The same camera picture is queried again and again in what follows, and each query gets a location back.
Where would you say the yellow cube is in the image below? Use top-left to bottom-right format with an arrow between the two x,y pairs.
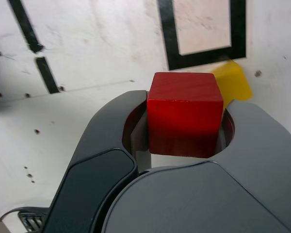
210,60 -> 253,109

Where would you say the black tape strip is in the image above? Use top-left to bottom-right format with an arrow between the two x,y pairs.
8,0 -> 61,94

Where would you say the black tape square outline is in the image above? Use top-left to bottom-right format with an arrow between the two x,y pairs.
157,0 -> 247,71

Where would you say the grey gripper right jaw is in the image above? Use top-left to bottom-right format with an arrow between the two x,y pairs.
101,99 -> 291,233

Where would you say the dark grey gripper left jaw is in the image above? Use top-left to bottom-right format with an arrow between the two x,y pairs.
42,90 -> 153,233

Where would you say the black base cable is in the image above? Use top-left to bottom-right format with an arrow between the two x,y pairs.
0,206 -> 49,222

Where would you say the red cube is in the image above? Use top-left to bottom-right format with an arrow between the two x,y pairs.
146,71 -> 224,158

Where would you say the black vented device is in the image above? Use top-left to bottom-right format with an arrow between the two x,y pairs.
18,211 -> 49,233

